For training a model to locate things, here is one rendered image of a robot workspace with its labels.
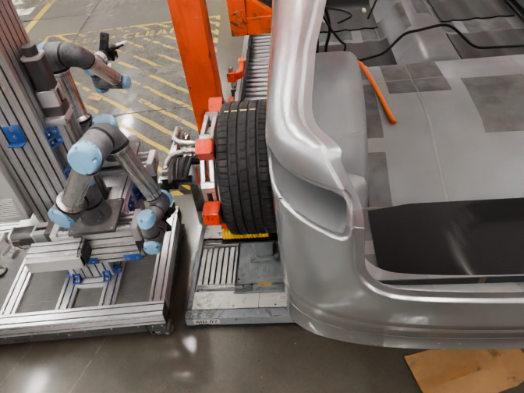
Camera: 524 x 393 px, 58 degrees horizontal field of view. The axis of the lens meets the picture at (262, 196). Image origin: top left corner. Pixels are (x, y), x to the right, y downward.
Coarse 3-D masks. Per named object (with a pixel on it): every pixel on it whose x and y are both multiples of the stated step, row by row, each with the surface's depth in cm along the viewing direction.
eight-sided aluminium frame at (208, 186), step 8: (208, 112) 225; (216, 112) 224; (208, 120) 224; (216, 120) 220; (216, 128) 219; (200, 136) 210; (208, 136) 209; (200, 168) 208; (200, 184) 208; (208, 184) 208; (216, 184) 210; (208, 192) 209; (216, 192) 209; (208, 200) 213; (216, 200) 212
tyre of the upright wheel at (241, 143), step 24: (240, 120) 207; (264, 120) 205; (216, 144) 204; (240, 144) 201; (264, 144) 200; (240, 168) 201; (264, 168) 200; (240, 192) 204; (264, 192) 202; (240, 216) 210; (264, 216) 210
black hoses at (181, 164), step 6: (186, 156) 213; (192, 156) 219; (174, 162) 212; (180, 162) 211; (186, 162) 211; (192, 162) 221; (198, 162) 221; (174, 168) 211; (180, 168) 211; (186, 168) 211; (174, 174) 212; (180, 174) 211; (186, 174) 211; (174, 180) 212; (180, 180) 212; (186, 180) 212; (192, 180) 213
